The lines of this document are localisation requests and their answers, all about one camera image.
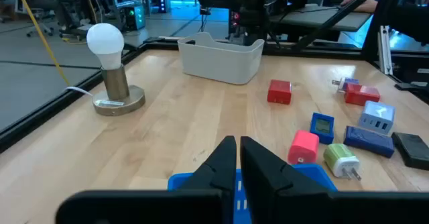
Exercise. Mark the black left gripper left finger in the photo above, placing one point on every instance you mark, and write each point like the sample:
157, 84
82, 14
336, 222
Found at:
201, 204

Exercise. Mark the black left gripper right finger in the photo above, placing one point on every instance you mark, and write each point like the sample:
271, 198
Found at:
268, 190

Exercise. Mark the pink cube wall charger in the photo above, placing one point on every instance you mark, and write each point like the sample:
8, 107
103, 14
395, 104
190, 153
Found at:
303, 147

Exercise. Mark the green white wall charger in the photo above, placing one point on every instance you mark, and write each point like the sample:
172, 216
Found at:
340, 158

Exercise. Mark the small blue LCD gadget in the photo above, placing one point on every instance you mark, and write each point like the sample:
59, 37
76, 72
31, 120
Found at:
322, 127

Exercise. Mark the red cube wall charger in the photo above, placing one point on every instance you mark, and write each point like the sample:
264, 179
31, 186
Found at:
279, 92

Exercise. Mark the dark blue rectangular box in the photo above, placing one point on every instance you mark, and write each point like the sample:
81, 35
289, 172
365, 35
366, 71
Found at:
368, 141

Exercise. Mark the light blue multiport charger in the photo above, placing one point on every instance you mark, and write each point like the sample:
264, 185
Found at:
377, 115

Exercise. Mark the white purple wall charger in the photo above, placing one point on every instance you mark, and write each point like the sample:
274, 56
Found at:
347, 82

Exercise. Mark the black rectangular box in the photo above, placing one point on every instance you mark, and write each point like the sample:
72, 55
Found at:
412, 150

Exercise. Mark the person's forearm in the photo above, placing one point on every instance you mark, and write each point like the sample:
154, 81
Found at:
363, 5

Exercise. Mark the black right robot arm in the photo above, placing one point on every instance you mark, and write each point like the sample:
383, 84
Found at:
249, 16

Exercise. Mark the blue plastic slotted basket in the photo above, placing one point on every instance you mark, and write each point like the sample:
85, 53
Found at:
311, 173

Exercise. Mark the brass lamp base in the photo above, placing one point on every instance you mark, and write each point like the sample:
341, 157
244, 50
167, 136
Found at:
117, 98

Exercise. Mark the white plastic storage bin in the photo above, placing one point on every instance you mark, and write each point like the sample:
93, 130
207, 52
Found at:
218, 61

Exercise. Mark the grey desk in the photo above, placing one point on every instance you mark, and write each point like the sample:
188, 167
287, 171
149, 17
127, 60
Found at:
318, 17

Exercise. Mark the aluminium extrusion bar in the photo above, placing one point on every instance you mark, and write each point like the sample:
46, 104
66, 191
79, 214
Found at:
385, 49

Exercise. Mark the white light bulb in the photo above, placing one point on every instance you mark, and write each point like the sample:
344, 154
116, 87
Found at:
105, 43

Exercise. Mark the computer tower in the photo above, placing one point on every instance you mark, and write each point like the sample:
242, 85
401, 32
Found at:
135, 17

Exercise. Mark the person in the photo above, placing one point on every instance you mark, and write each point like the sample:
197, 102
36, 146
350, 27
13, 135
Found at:
50, 6

